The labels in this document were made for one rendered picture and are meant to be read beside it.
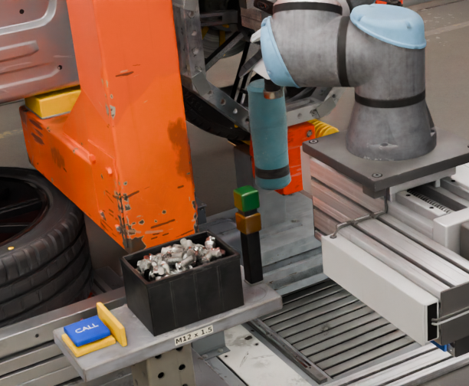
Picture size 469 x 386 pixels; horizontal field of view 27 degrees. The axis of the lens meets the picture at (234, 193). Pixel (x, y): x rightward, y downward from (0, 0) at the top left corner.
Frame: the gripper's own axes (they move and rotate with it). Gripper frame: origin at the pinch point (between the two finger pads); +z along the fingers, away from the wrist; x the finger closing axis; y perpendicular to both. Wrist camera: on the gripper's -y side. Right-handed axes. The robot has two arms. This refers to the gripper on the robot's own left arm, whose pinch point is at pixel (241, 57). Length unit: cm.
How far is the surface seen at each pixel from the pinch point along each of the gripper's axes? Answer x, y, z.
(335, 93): 50, 6, -36
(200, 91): 36.4, -10.2, -2.9
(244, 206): 7.8, 23.3, 16.7
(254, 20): 10.9, -8.9, -13.0
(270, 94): 19.9, 4.4, -8.6
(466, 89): 205, 7, -169
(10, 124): 253, -115, -4
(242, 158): 73, 1, -14
